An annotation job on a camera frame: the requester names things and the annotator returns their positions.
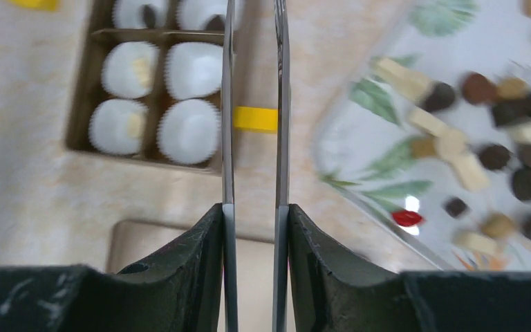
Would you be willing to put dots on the white paper cup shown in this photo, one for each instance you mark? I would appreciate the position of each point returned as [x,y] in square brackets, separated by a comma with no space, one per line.
[196,14]
[189,132]
[107,127]
[117,75]
[193,70]

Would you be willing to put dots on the gold box lid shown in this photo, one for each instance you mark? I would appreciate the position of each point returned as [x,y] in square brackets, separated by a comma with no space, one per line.
[133,240]

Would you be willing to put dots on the brown chocolate box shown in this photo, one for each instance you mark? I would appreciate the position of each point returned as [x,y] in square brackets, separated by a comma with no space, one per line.
[154,80]

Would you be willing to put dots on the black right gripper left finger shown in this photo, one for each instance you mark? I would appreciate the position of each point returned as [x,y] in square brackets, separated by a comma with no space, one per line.
[144,296]

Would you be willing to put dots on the small dark diamond chocolate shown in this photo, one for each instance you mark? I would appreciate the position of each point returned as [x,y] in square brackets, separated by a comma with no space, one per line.
[455,207]

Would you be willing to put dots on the metal tweezers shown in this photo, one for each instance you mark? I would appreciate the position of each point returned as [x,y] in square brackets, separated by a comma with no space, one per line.
[255,165]

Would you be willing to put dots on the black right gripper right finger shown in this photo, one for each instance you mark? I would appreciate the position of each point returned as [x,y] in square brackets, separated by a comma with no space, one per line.
[333,289]

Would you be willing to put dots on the yellow block left side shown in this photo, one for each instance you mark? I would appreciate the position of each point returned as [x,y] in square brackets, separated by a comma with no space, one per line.
[45,5]

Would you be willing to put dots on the red lips candy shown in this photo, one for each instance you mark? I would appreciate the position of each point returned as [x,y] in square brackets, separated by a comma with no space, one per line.
[407,218]

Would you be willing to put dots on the floral white serving tray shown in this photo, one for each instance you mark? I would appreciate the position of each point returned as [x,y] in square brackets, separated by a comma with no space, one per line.
[441,108]

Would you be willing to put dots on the yellow block centre table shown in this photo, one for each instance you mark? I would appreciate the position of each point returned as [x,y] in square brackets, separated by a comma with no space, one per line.
[256,119]

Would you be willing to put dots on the dark leaf oval chocolate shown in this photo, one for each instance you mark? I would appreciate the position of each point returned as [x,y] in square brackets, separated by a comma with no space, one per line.
[148,16]

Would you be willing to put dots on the cream heart chocolate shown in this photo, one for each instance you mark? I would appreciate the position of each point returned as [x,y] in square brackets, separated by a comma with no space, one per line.
[135,125]

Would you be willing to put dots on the white chocolate piece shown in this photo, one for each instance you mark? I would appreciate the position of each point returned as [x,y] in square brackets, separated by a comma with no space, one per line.
[143,71]

